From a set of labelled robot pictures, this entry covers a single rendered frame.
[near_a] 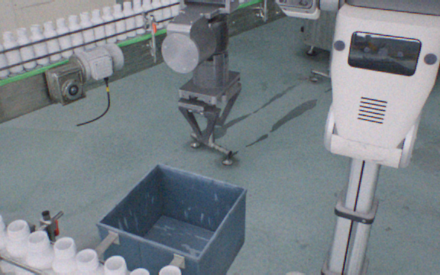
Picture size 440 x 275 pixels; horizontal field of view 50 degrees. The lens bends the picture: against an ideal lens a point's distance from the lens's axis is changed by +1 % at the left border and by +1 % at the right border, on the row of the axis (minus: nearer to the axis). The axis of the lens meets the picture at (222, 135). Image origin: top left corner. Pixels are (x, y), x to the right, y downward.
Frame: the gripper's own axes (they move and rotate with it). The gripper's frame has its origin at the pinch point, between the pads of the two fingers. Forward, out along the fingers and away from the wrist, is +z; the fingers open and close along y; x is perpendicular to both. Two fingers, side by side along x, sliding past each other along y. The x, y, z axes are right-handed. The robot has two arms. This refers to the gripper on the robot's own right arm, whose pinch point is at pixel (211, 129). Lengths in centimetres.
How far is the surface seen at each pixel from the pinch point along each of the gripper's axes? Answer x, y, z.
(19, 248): -35.0, 16.1, 27.6
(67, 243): -25.2, 12.9, 25.1
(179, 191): -32, -42, 53
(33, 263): -29.9, 17.6, 28.0
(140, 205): -39, -30, 53
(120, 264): -12.9, 12.9, 25.6
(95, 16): -111, -108, 25
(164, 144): -124, -179, 138
